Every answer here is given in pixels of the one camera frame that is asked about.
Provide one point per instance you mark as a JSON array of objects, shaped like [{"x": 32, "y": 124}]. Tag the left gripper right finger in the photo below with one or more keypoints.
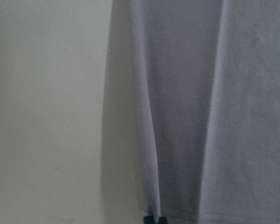
[{"x": 162, "y": 220}]

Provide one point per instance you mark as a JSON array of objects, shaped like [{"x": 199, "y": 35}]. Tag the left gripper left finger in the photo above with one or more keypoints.
[{"x": 149, "y": 220}]

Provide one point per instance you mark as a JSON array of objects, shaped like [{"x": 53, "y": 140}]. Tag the dark brown t-shirt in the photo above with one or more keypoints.
[{"x": 191, "y": 122}]

